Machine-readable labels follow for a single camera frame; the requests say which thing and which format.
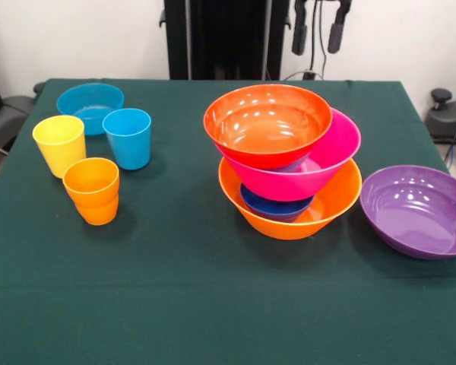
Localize large orange bowl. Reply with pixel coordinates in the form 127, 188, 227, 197
217, 156, 363, 241

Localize yellow cup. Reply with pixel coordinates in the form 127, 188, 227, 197
32, 115, 87, 179

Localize red bowl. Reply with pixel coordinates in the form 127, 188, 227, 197
203, 84, 334, 170

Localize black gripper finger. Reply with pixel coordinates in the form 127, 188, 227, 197
327, 0, 353, 55
291, 0, 309, 56

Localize light blue cup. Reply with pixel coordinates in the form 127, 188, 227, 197
102, 108, 152, 171

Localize large pink bowl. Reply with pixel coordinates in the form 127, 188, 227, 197
222, 108, 363, 202

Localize small dark blue bowl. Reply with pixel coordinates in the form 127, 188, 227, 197
239, 183, 315, 224

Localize light blue shallow bowl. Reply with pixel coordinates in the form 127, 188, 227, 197
56, 82, 125, 137

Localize light blue ribbed bowl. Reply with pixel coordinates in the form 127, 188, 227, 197
277, 156, 309, 174

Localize purple bowl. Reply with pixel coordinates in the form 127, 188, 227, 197
359, 164, 456, 261

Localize orange cup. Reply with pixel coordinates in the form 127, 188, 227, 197
62, 157, 120, 227

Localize dark green tablecloth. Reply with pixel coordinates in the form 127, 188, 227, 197
0, 78, 456, 365

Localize black office chair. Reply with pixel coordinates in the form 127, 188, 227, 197
0, 49, 46, 157

